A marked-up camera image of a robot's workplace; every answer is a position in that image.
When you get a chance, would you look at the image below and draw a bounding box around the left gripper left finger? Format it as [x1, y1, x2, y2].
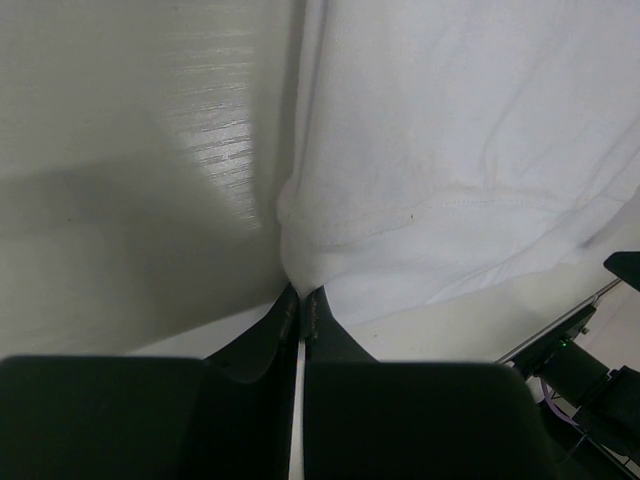
[1, 288, 299, 479]

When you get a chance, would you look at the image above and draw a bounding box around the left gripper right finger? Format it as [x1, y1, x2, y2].
[302, 290, 585, 479]

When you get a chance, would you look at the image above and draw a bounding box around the white skirt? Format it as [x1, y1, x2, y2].
[277, 1, 639, 325]

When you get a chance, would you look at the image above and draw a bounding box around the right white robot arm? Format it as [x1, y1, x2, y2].
[498, 251, 639, 479]

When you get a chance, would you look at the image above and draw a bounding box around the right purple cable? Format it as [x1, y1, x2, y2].
[542, 384, 584, 431]

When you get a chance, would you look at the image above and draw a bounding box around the aluminium table frame rail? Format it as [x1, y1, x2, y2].
[497, 279, 621, 364]

